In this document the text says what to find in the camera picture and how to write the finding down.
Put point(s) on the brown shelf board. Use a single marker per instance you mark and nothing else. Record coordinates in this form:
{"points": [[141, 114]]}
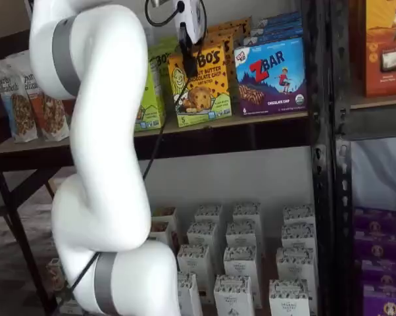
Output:
{"points": [[267, 263]]}

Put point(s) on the yellow nut snack box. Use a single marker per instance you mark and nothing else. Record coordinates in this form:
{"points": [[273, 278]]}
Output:
{"points": [[160, 232], [55, 273], [165, 215]]}

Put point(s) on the yellow oat bites box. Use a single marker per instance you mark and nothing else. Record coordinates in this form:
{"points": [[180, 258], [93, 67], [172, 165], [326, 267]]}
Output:
{"points": [[232, 25], [204, 92], [230, 62]]}

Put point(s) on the black metal shelf rack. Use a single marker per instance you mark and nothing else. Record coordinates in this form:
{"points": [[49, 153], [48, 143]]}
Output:
{"points": [[323, 197], [344, 197]]}

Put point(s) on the tan shelf board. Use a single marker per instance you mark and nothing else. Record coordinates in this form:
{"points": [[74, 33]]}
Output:
{"points": [[379, 101], [217, 123]]}

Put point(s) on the granola bag blue label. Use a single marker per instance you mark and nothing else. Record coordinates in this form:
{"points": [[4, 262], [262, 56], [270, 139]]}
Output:
{"points": [[15, 105]]}

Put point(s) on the white floral print box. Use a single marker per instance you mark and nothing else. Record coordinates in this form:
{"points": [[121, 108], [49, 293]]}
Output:
{"points": [[298, 214], [194, 260], [288, 299], [203, 233], [234, 296], [189, 296], [240, 261], [209, 213], [298, 235], [296, 265], [247, 211], [242, 233]]}

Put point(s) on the orange snack box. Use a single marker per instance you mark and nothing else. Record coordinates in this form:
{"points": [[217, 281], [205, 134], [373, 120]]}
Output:
{"points": [[387, 49]]}

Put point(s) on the granola bag orange label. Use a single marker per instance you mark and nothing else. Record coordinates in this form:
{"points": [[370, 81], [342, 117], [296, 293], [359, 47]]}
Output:
{"points": [[50, 115]]}

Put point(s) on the purple snack box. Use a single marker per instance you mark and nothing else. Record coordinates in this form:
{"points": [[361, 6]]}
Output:
{"points": [[387, 301], [375, 219], [379, 245], [385, 273]]}

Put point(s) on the blue Zbar snack box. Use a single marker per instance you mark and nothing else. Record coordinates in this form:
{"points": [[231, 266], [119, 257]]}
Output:
{"points": [[278, 20], [273, 34], [270, 79]]}

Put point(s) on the green oat bites box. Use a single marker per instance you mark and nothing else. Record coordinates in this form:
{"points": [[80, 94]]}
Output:
{"points": [[163, 49], [150, 105]]}

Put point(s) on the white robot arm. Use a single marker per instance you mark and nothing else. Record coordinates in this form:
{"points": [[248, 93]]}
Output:
{"points": [[102, 131]]}

